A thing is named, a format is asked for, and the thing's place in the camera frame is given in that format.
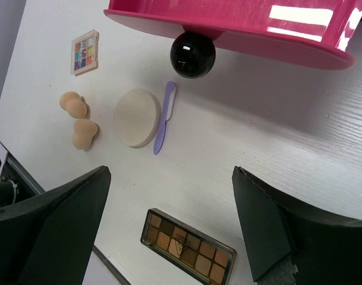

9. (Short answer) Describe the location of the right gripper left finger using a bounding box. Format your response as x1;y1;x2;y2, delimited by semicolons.
0;166;111;284

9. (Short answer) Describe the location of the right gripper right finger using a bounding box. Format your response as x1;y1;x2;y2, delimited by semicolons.
232;166;362;284

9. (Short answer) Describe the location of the brown eyeshadow palette clear case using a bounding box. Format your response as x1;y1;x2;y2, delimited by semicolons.
140;208;237;284

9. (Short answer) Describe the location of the round beige powder puff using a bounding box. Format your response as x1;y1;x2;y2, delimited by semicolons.
113;88;161;148

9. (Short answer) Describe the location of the pink top drawer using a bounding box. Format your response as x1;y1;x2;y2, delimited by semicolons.
104;0;362;70

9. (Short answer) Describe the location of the beige makeup sponge right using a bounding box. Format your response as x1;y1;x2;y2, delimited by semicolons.
72;119;98;150

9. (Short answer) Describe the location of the beige makeup sponge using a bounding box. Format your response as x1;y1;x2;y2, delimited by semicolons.
72;119;98;150
59;91;88;119

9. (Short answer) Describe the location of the beige makeup sponge left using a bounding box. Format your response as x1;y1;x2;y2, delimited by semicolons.
59;91;88;119

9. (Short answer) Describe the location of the purple eyebrow razor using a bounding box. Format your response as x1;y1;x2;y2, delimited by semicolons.
153;81;177;155

